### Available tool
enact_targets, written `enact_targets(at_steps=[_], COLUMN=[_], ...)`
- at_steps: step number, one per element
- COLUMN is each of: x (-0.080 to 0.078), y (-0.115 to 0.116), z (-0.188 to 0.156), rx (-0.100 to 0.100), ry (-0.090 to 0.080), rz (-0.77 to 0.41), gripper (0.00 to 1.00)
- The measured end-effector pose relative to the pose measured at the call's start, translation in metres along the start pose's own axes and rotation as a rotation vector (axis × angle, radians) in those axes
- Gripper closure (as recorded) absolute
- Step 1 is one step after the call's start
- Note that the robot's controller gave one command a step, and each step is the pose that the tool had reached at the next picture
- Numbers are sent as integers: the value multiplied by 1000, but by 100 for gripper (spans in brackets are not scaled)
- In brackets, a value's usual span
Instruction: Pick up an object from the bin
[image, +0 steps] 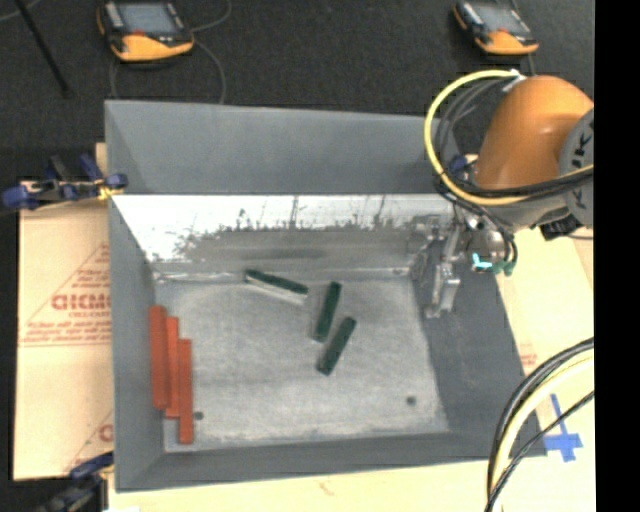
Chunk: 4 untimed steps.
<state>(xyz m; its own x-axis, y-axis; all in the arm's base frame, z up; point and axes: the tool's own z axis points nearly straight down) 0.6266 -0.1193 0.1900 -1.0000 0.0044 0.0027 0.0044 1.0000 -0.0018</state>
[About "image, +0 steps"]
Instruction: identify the red-brown flat block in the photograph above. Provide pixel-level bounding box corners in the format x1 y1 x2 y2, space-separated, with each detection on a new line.
164 315 181 420
148 305 169 411
176 338 195 446

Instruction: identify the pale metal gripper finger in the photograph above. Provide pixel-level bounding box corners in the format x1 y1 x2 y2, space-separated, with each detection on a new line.
410 250 433 304
430 264 462 320

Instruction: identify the dark green flat block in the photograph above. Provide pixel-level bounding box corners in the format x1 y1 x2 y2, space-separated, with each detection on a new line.
315 315 359 378
243 268 310 297
312 280 344 344

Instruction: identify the grey metal bin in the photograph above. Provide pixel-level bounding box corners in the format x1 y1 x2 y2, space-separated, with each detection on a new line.
103 99 547 491

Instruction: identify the black cylinder on white bracket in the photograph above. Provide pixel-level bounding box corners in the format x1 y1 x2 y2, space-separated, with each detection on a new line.
538 213 595 242

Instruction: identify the brown cardboard board red print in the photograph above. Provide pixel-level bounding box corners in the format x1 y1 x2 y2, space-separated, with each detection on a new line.
10 199 117 482

